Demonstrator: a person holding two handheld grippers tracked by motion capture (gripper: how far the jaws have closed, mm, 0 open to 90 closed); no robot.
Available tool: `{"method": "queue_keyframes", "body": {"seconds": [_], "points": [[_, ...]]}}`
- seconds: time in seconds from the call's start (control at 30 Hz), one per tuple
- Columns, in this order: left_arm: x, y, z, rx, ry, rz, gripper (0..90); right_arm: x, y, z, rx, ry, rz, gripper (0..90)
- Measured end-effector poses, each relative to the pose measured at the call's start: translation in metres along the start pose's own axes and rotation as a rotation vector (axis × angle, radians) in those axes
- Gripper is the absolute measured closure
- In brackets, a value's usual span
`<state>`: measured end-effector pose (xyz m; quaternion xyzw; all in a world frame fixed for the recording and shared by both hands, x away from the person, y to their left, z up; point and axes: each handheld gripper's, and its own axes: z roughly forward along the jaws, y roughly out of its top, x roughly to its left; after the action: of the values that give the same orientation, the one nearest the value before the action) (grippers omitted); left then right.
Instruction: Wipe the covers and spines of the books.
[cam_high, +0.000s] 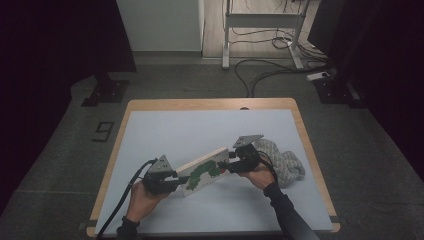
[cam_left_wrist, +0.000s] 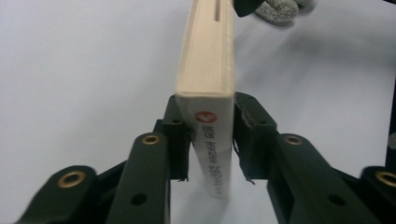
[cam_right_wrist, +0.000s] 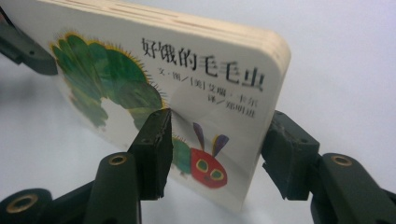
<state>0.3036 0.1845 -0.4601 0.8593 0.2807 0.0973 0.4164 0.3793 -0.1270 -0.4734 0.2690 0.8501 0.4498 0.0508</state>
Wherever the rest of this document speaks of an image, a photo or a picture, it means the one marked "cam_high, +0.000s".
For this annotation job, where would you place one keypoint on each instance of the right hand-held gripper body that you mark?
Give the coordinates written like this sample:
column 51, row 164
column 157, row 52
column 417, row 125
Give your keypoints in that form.
column 246, row 156

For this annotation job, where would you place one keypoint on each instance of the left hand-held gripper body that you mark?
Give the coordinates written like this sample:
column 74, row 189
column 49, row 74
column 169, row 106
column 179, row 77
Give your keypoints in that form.
column 158, row 181

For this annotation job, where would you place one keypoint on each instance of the white caterpillar picture book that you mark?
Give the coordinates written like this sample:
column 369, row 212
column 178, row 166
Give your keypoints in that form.
column 203, row 173

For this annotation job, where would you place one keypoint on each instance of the grey fluffy cloth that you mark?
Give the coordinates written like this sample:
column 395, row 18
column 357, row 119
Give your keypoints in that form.
column 286, row 163

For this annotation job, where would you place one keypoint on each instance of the person's right hand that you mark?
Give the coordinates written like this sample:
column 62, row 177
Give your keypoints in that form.
column 258, row 178

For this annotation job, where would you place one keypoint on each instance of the person's left hand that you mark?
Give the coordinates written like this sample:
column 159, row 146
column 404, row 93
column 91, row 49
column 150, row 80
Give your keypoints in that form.
column 143, row 203

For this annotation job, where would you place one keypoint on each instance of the black tape strip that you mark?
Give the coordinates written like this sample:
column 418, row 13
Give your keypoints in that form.
column 89, row 224
column 334, row 219

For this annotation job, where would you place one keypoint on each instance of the white power strip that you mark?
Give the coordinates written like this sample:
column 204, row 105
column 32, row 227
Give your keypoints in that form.
column 316, row 76

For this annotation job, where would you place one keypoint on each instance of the white cabinet panel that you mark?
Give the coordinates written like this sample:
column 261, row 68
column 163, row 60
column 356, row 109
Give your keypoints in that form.
column 160, row 23

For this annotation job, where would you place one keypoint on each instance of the dark curtain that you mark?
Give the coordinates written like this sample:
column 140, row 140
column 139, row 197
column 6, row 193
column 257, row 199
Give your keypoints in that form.
column 383, row 66
column 50, row 66

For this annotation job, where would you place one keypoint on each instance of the black stand base plate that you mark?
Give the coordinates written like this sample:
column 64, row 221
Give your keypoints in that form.
column 335, row 90
column 108, row 91

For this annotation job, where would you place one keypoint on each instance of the white metal stand frame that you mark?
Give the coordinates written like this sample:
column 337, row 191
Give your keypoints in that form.
column 260, row 20

